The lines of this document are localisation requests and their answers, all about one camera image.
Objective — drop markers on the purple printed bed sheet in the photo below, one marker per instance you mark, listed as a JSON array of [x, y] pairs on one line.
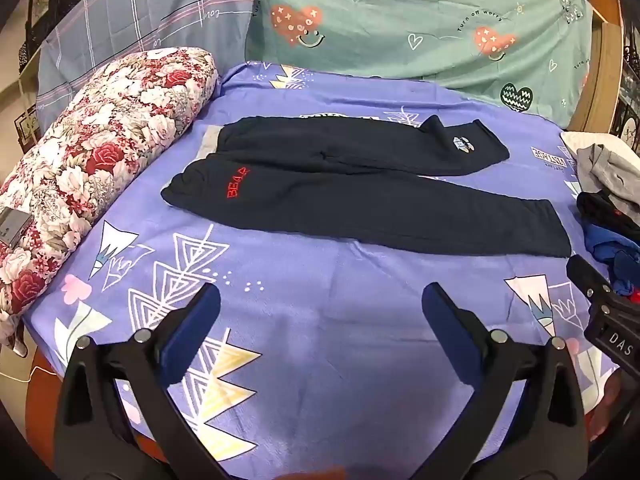
[[310, 310]]

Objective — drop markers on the floral bolster pillow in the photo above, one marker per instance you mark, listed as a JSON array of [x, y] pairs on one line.
[[100, 150]]

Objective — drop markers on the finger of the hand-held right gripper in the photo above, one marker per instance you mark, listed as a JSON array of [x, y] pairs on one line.
[[586, 276]]

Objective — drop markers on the red wooden bed frame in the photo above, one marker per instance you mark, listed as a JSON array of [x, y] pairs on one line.
[[44, 366]]

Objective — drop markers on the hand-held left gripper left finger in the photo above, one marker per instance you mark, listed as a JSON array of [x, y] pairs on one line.
[[197, 330]]

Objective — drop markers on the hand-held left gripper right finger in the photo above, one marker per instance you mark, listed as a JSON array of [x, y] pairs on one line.
[[442, 330]]

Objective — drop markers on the grey garment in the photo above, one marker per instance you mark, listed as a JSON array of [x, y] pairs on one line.
[[605, 170]]

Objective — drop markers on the wooden bed headboard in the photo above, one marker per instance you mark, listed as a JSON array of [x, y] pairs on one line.
[[600, 75]]

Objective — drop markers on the black garment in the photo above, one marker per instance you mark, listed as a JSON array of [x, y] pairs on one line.
[[595, 207]]

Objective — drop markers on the blue garment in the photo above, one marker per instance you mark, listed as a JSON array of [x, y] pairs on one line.
[[600, 242]]

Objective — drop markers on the grey-blue plaid cloth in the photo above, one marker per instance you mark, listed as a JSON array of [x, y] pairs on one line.
[[150, 10]]

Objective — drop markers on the dark carved wooden panel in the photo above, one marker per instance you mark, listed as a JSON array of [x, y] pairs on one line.
[[40, 5]]

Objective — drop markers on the dark navy pants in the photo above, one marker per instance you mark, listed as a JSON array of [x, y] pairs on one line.
[[350, 195]]

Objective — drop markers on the dark decorated cabinet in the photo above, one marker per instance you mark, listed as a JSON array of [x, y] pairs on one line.
[[631, 110]]

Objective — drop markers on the green heart printed sheet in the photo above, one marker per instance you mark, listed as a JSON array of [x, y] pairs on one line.
[[400, 25]]

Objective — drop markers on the small grey device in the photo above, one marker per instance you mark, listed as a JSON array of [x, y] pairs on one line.
[[12, 227]]

